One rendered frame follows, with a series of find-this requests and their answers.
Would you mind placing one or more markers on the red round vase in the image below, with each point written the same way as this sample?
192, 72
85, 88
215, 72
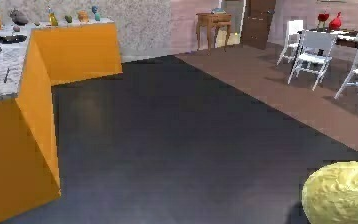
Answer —
336, 22

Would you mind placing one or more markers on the grey lumpy object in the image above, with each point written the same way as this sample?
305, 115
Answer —
18, 17

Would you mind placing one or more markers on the blue object on side table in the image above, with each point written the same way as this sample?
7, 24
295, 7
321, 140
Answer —
218, 11

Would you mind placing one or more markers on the green small object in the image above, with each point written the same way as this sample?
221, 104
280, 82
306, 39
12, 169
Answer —
68, 19

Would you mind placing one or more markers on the yellow bottle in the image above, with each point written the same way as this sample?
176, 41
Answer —
53, 18

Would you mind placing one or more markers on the dark thin utensil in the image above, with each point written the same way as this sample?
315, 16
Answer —
7, 75

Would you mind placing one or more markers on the blue teal canteen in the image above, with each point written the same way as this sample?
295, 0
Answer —
95, 13

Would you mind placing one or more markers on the small grey round object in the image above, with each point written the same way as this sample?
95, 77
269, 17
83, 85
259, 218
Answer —
16, 28

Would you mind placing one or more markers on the black flat pan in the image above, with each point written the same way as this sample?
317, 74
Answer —
12, 39

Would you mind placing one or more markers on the orange kitchen counter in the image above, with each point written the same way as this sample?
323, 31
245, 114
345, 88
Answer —
70, 50

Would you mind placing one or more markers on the orange jar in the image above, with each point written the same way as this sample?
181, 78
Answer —
83, 16

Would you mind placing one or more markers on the dark brown room door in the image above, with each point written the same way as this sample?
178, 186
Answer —
257, 23

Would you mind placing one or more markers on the dark dining table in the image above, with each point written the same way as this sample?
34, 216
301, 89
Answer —
345, 36

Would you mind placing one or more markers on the brown wooden side table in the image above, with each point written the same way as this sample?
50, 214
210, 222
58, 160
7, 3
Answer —
213, 20

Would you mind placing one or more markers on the yellow round cushion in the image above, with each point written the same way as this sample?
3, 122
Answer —
340, 193

